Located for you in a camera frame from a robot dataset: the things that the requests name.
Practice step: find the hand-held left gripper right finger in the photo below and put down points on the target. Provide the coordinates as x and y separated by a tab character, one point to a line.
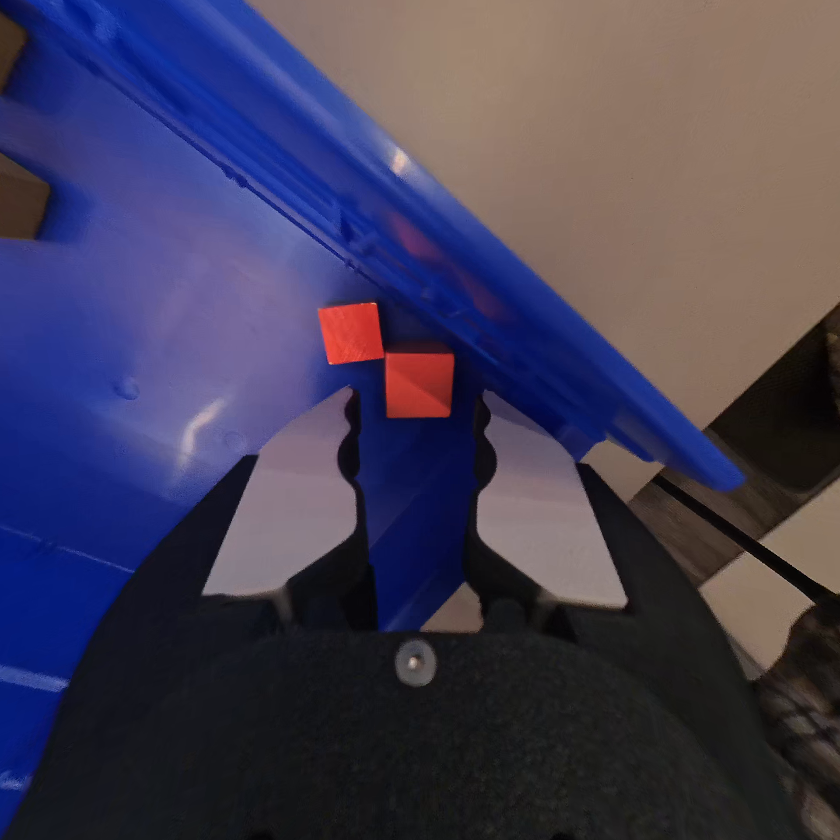
544	525

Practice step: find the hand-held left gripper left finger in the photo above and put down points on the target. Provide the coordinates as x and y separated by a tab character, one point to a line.
289	505

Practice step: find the red cubes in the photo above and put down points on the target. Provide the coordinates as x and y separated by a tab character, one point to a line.
420	384

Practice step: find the blue plastic bin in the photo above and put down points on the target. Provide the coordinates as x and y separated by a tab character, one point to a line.
164	328

